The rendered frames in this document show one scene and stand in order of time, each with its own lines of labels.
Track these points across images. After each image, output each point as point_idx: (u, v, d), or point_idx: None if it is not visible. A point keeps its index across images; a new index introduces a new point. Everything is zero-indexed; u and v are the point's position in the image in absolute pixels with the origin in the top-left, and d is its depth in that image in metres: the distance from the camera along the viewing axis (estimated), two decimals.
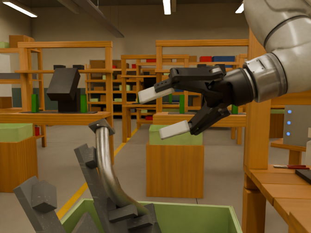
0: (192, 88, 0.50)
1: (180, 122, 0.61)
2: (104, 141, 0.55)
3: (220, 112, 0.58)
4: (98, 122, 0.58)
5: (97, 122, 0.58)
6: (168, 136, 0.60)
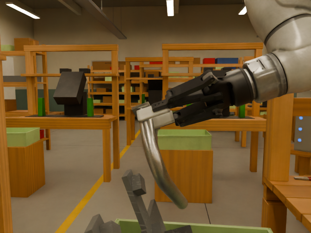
0: (188, 101, 0.53)
1: (165, 113, 0.58)
2: (150, 125, 0.54)
3: (214, 112, 0.58)
4: (142, 106, 0.56)
5: (140, 106, 0.56)
6: None
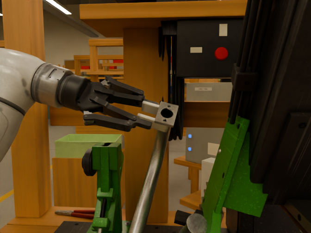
0: (124, 101, 0.59)
1: (145, 115, 0.55)
2: None
3: (93, 117, 0.54)
4: (167, 105, 0.56)
5: (169, 105, 0.56)
6: (159, 128, 0.56)
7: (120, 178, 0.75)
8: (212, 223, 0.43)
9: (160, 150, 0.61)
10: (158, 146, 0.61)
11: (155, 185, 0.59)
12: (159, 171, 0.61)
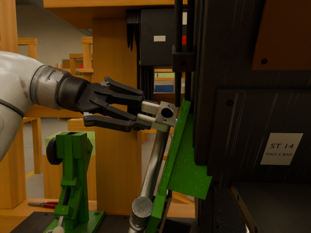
0: (124, 102, 0.59)
1: (145, 115, 0.54)
2: None
3: (93, 119, 0.54)
4: (167, 105, 0.56)
5: (169, 104, 0.56)
6: (159, 127, 0.56)
7: (87, 167, 0.75)
8: (154, 205, 0.43)
9: (160, 150, 0.61)
10: (157, 146, 0.61)
11: (154, 185, 0.59)
12: (158, 170, 0.61)
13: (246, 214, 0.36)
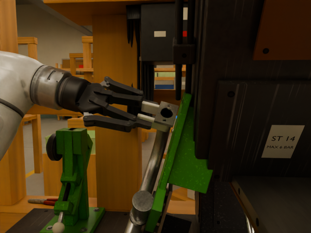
0: (124, 102, 0.59)
1: (145, 115, 0.54)
2: None
3: (93, 119, 0.54)
4: (167, 105, 0.56)
5: (169, 105, 0.56)
6: (159, 127, 0.56)
7: (87, 163, 0.75)
8: (155, 198, 0.43)
9: (159, 150, 0.61)
10: (157, 146, 0.61)
11: (153, 185, 0.59)
12: (158, 170, 0.61)
13: (248, 206, 0.35)
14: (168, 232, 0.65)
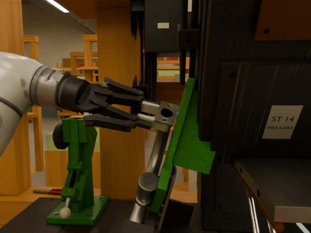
0: (124, 103, 0.59)
1: (145, 115, 0.54)
2: None
3: (93, 119, 0.54)
4: (167, 105, 0.56)
5: (169, 104, 0.56)
6: (159, 127, 0.56)
7: (92, 152, 0.77)
8: (160, 178, 0.45)
9: (159, 150, 0.61)
10: (157, 146, 0.61)
11: None
12: (158, 171, 0.61)
13: (249, 181, 0.37)
14: (171, 217, 0.67)
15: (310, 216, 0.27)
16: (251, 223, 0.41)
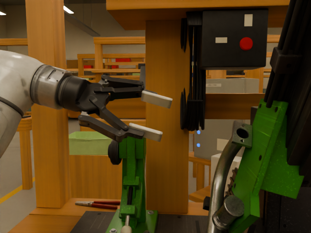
0: (124, 96, 0.60)
1: (136, 125, 0.53)
2: (229, 140, 0.58)
3: (89, 119, 0.54)
4: (241, 125, 0.55)
5: (242, 124, 0.55)
6: (152, 137, 0.55)
7: (144, 167, 0.76)
8: (251, 204, 0.44)
9: (226, 168, 0.60)
10: (223, 165, 0.60)
11: (222, 205, 0.57)
12: (224, 190, 0.60)
13: None
14: None
15: None
16: None
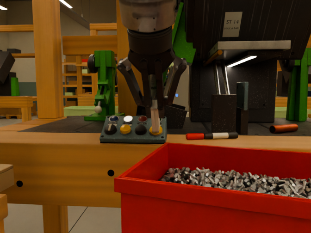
0: None
1: (154, 113, 0.54)
2: None
3: (129, 66, 0.49)
4: None
5: None
6: None
7: (114, 78, 1.08)
8: None
9: None
10: None
11: None
12: None
13: (212, 51, 0.68)
14: None
15: (234, 45, 0.59)
16: (215, 82, 0.72)
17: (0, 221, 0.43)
